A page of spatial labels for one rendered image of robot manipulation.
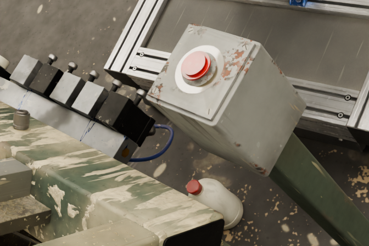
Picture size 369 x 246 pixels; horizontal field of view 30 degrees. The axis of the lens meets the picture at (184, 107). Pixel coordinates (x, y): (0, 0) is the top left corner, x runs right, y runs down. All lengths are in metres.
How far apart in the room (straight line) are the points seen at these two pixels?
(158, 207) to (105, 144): 0.29
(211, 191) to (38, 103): 0.59
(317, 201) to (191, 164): 0.84
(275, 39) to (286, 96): 0.85
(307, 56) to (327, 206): 0.59
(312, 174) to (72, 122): 0.42
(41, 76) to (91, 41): 1.16
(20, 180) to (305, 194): 0.44
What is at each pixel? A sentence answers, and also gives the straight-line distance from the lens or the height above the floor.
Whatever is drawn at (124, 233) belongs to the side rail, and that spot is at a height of 0.93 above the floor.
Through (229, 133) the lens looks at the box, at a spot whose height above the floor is 0.89.
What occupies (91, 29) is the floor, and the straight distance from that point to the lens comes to 2.45.
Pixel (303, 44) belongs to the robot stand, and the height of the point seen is 0.21.
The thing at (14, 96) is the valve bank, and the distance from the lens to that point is 1.34.
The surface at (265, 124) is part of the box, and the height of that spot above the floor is 0.83.
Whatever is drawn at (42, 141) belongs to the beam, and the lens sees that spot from 1.06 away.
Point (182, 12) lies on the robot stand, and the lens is 1.96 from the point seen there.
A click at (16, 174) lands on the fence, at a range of 0.97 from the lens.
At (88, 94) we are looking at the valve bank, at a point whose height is 0.76.
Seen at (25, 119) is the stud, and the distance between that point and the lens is 1.09.
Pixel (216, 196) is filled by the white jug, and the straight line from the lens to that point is 1.71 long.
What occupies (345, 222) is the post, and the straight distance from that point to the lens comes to 1.29.
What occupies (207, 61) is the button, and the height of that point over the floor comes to 0.94.
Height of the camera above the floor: 1.57
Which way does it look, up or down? 50 degrees down
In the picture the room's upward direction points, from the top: 47 degrees counter-clockwise
